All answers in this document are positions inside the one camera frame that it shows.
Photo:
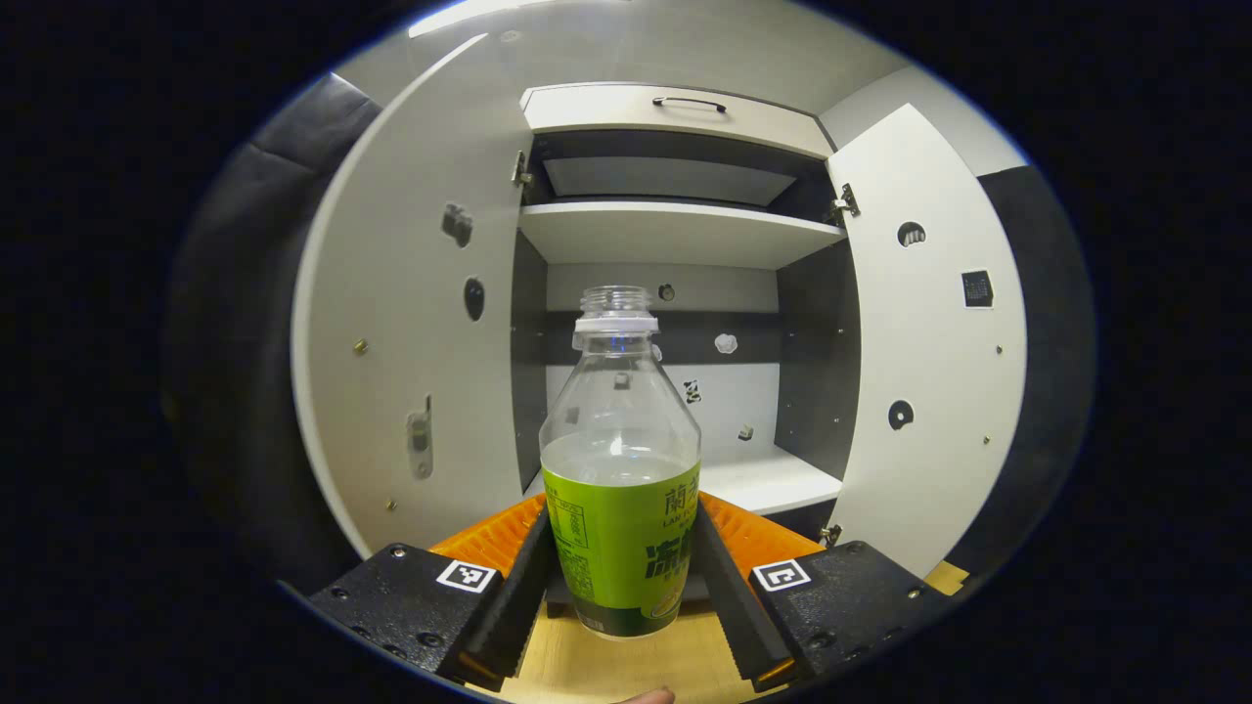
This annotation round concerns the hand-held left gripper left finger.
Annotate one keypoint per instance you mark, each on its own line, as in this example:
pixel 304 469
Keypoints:
pixel 518 616

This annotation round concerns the ceiling light panel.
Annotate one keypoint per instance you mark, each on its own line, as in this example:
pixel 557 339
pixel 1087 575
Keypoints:
pixel 460 14

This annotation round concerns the clear bottle with green label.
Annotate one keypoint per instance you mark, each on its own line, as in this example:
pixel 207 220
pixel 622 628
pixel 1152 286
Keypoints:
pixel 621 548

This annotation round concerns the white cabinet shelf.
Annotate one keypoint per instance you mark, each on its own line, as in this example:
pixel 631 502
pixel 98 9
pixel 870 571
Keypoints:
pixel 675 235

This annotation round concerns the black backdrop cloth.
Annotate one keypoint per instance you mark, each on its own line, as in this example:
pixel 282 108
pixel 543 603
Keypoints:
pixel 245 342
pixel 1051 342

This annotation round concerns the white cabinet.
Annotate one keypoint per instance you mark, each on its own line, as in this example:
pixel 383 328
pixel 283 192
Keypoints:
pixel 724 411

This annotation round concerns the metal door hinge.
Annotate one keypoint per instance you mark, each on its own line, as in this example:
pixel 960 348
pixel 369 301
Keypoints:
pixel 843 202
pixel 521 172

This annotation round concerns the white cabinet door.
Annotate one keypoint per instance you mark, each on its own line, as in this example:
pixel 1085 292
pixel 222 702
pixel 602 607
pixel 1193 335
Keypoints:
pixel 929 342
pixel 391 293

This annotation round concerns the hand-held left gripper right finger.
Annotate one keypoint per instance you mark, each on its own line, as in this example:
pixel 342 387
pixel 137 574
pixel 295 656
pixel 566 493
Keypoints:
pixel 743 626

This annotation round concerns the white drawer front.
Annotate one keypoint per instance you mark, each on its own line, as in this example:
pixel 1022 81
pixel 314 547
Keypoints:
pixel 606 110

